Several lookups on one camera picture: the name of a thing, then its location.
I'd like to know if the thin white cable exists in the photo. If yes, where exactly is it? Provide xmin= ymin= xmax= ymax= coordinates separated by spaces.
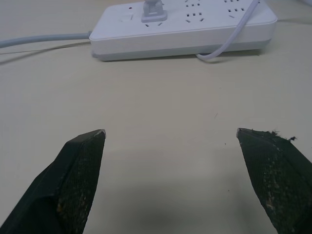
xmin=196 ymin=0 xmax=261 ymax=61

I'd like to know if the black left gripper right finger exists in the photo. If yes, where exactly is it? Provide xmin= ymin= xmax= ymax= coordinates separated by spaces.
xmin=235 ymin=127 xmax=312 ymax=234

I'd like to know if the white power strip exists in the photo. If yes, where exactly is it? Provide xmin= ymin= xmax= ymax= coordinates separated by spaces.
xmin=89 ymin=0 xmax=278 ymax=61

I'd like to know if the white plug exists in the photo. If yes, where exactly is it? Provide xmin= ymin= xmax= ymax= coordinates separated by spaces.
xmin=141 ymin=0 xmax=168 ymax=23

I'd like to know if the grey power strip cord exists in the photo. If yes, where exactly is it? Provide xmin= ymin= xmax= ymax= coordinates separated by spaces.
xmin=0 ymin=31 xmax=93 ymax=49

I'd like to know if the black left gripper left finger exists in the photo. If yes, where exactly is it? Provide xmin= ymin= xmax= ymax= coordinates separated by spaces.
xmin=0 ymin=129 xmax=107 ymax=234

